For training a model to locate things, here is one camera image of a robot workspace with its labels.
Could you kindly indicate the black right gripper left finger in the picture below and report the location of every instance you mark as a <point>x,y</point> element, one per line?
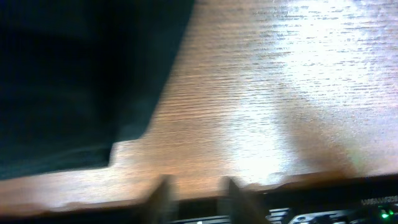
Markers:
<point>160,204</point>

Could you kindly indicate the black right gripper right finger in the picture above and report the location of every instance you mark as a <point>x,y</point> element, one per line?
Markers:
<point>239,207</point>

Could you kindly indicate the black trousers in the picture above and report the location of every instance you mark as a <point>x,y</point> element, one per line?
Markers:
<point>77,76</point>

